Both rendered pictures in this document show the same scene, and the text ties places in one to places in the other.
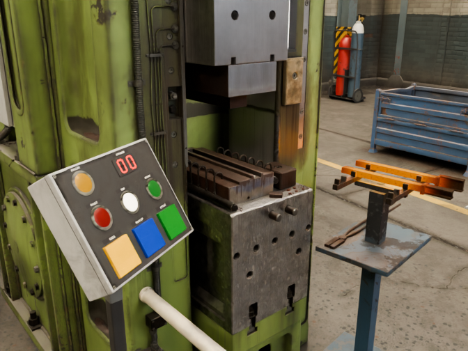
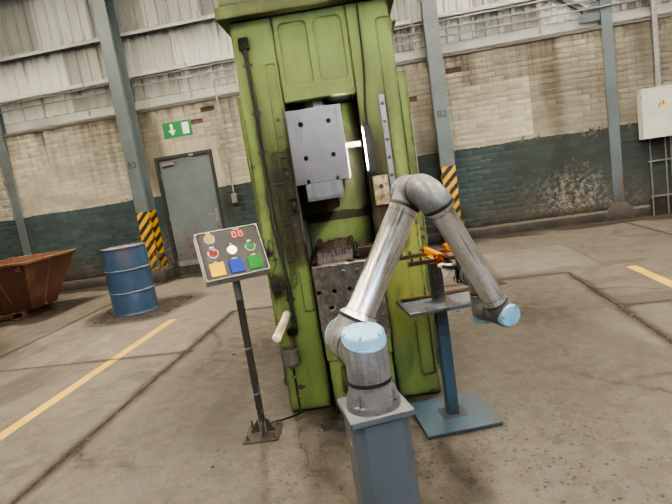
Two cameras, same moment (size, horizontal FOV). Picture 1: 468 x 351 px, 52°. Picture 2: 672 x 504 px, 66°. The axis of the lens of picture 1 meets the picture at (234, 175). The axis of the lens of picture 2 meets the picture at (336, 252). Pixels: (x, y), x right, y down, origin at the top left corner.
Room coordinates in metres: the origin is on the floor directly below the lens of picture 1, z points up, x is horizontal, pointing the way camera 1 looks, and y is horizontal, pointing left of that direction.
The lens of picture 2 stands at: (-0.59, -1.98, 1.40)
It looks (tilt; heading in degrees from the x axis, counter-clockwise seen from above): 9 degrees down; 42
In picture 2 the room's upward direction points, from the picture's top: 9 degrees counter-clockwise
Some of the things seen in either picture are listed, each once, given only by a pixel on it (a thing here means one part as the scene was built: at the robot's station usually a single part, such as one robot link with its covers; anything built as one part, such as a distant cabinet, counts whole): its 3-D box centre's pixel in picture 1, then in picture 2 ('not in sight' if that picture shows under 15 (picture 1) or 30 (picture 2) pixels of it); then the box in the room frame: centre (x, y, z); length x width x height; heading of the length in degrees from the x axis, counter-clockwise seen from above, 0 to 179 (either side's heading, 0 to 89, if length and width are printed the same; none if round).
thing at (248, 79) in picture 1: (212, 72); (326, 189); (1.67, 0.07, 1.32); 0.42 x 0.20 x 0.10; 40
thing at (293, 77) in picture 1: (292, 81); (381, 189); (1.81, -0.22, 1.27); 0.09 x 0.02 x 0.17; 130
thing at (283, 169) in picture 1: (277, 175); (366, 250); (1.67, -0.16, 0.95); 0.12 x 0.08 x 0.06; 40
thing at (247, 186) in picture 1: (213, 172); (335, 249); (1.67, 0.07, 0.96); 0.42 x 0.20 x 0.09; 40
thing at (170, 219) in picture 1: (170, 222); (255, 262); (1.12, 0.16, 1.01); 0.07 x 0.05 x 0.07; 155
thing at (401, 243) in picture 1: (375, 242); (439, 302); (1.72, -0.56, 0.65); 0.40 x 0.30 x 0.02; 138
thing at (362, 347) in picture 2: not in sight; (365, 351); (0.70, -0.87, 0.79); 0.17 x 0.15 x 0.18; 59
